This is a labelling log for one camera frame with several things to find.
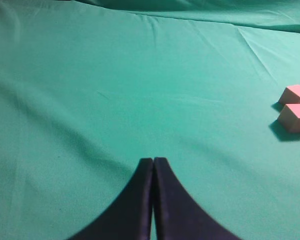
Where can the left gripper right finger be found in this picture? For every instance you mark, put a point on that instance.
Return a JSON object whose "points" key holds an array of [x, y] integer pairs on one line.
{"points": [[177, 215]]}

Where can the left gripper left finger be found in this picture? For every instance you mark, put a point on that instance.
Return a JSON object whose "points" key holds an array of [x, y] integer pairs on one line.
{"points": [[129, 216]]}

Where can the pink cube column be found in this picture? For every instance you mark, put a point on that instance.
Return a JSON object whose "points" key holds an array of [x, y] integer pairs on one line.
{"points": [[290, 95], [289, 117]]}

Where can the green cloth backdrop and cover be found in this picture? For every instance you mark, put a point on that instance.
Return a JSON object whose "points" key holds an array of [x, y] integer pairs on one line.
{"points": [[89, 88]]}

